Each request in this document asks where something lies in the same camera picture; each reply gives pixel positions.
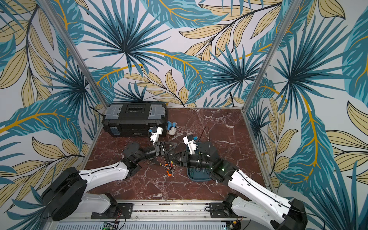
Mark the black plastic toolbox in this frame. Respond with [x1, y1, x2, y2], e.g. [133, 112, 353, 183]
[102, 102, 168, 137]

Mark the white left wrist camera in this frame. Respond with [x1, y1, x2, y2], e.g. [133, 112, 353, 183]
[149, 126, 163, 143]

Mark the small blue white toy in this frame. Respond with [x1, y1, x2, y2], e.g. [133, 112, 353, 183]
[167, 121, 177, 136]

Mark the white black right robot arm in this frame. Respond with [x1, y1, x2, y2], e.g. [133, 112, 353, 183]
[171, 142, 308, 230]

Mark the orange black small screwdriver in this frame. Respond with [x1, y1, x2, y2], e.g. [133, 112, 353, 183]
[166, 169, 173, 177]

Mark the teal plastic storage tray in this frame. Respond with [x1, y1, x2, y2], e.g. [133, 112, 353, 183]
[187, 142, 210, 182]

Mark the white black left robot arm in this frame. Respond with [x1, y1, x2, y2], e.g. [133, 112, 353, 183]
[41, 142, 177, 221]

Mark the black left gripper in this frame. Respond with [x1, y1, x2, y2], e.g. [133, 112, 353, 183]
[136, 140, 178, 163]

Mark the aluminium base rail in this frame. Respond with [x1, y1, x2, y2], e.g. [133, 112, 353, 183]
[44, 197, 274, 230]

